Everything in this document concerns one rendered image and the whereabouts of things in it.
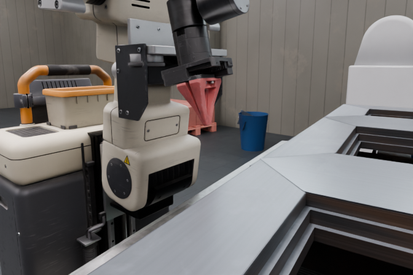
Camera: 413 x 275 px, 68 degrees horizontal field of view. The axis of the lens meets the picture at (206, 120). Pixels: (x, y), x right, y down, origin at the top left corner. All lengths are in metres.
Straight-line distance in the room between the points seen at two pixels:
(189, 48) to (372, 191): 0.31
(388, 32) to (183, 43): 2.88
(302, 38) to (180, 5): 3.99
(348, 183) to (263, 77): 4.31
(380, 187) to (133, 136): 0.53
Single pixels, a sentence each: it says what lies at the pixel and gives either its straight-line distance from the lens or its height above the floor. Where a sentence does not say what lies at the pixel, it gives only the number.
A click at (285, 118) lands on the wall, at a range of 4.57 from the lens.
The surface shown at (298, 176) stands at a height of 0.86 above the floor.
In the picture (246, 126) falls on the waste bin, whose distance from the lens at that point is 3.61.
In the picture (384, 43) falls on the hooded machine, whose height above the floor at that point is 1.19.
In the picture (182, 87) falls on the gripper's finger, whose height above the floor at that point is 0.97.
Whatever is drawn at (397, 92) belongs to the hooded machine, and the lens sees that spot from 3.21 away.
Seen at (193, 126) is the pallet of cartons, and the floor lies 0.12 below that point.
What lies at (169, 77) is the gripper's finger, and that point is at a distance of 0.50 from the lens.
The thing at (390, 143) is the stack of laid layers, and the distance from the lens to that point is 0.79.
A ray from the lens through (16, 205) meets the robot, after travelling 0.98.
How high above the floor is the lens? 1.00
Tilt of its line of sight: 10 degrees down
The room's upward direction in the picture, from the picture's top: straight up
